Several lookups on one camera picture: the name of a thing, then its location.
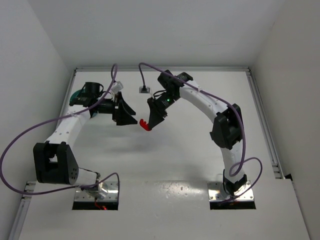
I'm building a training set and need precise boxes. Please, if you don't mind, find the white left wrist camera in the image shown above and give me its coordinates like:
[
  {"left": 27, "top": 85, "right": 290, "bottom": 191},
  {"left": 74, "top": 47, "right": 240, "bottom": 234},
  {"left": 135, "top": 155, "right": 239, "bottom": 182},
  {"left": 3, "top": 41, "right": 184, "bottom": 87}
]
[{"left": 110, "top": 81, "right": 124, "bottom": 95}]

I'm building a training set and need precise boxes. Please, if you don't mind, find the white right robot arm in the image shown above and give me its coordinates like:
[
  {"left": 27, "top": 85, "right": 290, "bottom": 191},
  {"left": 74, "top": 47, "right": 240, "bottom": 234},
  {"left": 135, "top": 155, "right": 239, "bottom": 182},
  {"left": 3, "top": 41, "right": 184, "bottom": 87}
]
[{"left": 139, "top": 69, "right": 247, "bottom": 196}]

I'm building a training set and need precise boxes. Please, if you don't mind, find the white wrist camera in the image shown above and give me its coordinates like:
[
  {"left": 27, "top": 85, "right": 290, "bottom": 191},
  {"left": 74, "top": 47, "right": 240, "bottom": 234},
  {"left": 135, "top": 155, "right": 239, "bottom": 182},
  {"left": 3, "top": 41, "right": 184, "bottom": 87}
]
[
  {"left": 139, "top": 86, "right": 151, "bottom": 94},
  {"left": 110, "top": 81, "right": 124, "bottom": 95}
]

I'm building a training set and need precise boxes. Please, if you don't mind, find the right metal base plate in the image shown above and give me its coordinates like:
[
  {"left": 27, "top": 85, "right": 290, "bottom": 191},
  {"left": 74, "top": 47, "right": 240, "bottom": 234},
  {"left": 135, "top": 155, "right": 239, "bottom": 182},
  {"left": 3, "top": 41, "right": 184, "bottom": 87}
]
[{"left": 207, "top": 181, "right": 254, "bottom": 202}]

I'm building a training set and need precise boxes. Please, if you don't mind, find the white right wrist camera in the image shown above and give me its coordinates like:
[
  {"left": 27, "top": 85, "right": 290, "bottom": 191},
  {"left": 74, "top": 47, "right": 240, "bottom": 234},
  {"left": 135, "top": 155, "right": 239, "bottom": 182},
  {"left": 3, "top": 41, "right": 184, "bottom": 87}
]
[{"left": 139, "top": 86, "right": 151, "bottom": 94}]

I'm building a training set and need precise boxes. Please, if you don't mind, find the aluminium table frame rail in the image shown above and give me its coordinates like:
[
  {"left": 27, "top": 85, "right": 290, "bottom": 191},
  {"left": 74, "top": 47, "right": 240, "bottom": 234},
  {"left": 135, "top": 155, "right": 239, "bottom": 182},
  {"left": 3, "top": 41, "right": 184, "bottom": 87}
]
[{"left": 246, "top": 68, "right": 285, "bottom": 179}]

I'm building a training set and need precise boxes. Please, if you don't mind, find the teal ribbed divided container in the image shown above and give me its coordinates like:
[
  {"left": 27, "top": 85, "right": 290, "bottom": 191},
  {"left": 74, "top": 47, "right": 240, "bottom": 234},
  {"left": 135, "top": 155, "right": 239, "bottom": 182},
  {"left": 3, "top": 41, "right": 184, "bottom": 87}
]
[{"left": 69, "top": 89, "right": 100, "bottom": 113}]

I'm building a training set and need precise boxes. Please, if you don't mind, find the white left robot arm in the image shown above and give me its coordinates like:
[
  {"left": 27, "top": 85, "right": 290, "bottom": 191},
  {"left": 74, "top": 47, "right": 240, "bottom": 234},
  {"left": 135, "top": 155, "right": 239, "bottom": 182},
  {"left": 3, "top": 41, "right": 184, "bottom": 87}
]
[{"left": 33, "top": 81, "right": 138, "bottom": 187}]

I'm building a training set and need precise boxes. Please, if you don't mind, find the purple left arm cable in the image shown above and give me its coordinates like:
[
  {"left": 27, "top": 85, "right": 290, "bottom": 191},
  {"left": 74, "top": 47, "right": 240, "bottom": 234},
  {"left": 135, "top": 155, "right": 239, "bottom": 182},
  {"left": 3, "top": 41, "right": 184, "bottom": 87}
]
[{"left": 0, "top": 63, "right": 121, "bottom": 196}]

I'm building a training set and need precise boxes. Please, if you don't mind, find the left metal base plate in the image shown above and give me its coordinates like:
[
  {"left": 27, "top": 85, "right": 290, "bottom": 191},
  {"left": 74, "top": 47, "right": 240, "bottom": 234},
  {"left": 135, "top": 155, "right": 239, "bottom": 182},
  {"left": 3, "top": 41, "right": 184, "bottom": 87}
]
[{"left": 74, "top": 181, "right": 119, "bottom": 202}]

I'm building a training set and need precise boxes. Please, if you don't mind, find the metal base plate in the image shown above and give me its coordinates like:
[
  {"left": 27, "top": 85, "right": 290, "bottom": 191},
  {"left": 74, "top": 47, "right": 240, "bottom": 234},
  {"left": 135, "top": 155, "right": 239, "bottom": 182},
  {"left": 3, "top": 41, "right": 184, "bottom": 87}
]
[
  {"left": 207, "top": 181, "right": 254, "bottom": 202},
  {"left": 74, "top": 181, "right": 119, "bottom": 202}
]

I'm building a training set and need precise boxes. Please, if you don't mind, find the large red lego brick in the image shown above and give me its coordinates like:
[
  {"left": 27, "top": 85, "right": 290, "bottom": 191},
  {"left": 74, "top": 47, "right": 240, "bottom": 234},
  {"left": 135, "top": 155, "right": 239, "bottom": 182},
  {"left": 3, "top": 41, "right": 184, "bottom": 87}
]
[{"left": 139, "top": 119, "right": 152, "bottom": 132}]

